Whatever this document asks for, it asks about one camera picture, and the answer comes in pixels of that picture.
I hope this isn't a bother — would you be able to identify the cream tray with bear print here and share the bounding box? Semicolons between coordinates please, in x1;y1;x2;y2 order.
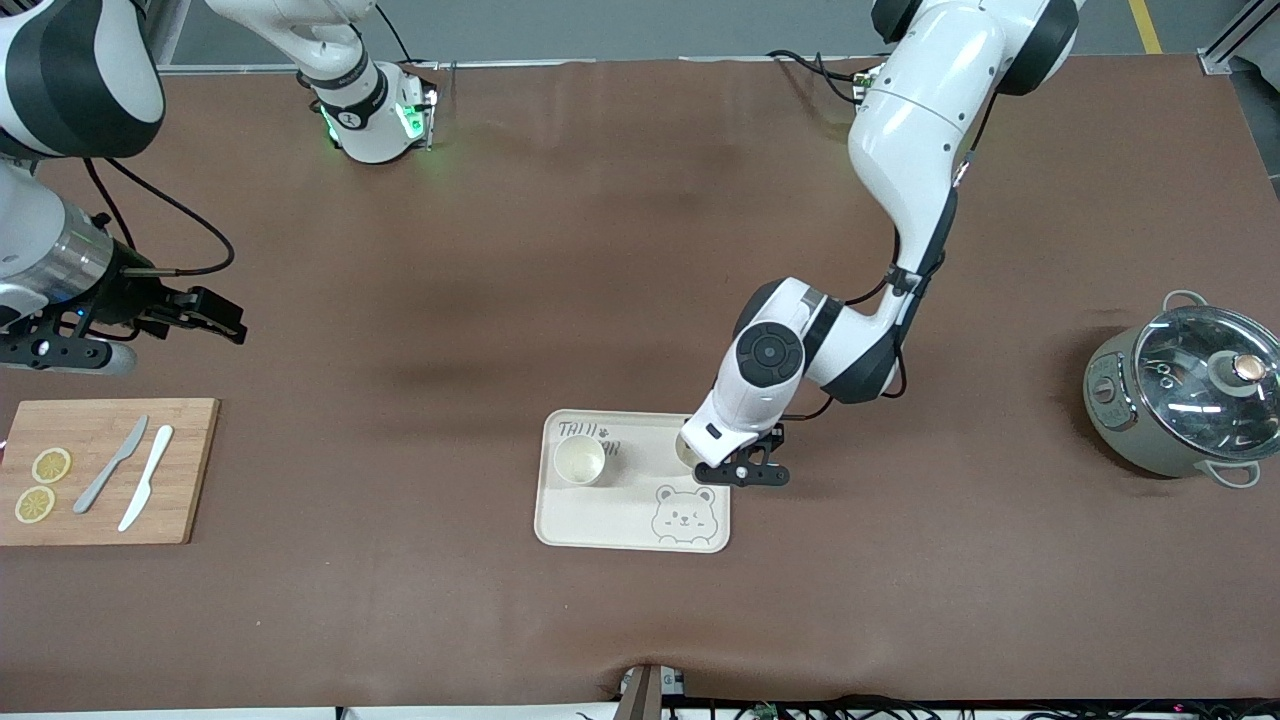
533;408;732;554

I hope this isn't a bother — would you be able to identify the wooden cutting board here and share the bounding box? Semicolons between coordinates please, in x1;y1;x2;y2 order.
0;397;221;547

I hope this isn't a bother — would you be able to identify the white plastic knife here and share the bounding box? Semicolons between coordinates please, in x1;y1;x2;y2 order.
117;425;175;533

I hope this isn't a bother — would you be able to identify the grey plastic knife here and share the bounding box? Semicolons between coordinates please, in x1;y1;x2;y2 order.
72;415;150;515

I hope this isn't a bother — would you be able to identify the grey pot with glass lid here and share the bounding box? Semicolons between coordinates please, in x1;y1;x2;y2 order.
1083;290;1280;489

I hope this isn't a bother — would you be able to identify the glass pot lid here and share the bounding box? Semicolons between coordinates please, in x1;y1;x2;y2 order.
1133;305;1280;463

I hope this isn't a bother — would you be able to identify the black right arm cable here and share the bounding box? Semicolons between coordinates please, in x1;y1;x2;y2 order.
85;158;237;277

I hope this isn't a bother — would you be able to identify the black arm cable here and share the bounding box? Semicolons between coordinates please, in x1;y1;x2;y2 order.
785;90;1001;421
85;158;237;277

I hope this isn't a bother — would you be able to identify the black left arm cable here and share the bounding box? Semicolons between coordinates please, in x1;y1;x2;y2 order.
785;90;1001;421

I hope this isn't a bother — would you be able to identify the grey metal bracket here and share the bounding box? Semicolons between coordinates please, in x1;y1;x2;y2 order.
618;663;689;720

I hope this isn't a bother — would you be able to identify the black base power cable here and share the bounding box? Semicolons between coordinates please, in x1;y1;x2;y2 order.
765;48;863;105
375;5;417;67

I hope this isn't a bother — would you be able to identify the aluminium frame profile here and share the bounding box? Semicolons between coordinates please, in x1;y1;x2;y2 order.
1198;0;1280;77

